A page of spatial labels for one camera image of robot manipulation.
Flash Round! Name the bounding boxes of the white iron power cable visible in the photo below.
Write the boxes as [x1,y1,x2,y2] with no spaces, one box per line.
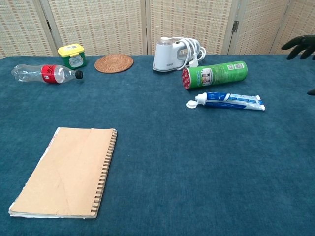
[181,38,207,68]

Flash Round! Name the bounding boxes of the white steam iron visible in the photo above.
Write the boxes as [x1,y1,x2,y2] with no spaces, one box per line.
[152,36,197,72]

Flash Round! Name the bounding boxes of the green box yellow lid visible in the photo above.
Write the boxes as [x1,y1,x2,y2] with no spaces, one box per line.
[57,43,87,70]

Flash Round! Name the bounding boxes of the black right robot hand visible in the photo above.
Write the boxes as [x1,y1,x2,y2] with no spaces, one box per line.
[281,35,315,96]

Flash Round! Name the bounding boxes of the woven folding screen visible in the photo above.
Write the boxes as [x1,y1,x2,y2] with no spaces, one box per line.
[0,0,315,59]

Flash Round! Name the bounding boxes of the clear plastic bottle red label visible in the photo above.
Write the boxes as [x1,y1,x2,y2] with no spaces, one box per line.
[11,64,84,84]

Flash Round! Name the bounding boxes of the round woven rattan coaster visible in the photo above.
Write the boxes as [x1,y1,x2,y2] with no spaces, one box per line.
[94,54,134,74]

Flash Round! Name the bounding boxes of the white blue toothpaste tube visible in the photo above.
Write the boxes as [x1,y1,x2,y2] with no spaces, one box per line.
[186,92,266,112]

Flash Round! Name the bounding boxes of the green cylindrical chips can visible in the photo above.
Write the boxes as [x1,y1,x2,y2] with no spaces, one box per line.
[181,60,248,90]

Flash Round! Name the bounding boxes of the brown spiral notebook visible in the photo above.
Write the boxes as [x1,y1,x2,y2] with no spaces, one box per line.
[8,127,118,219]

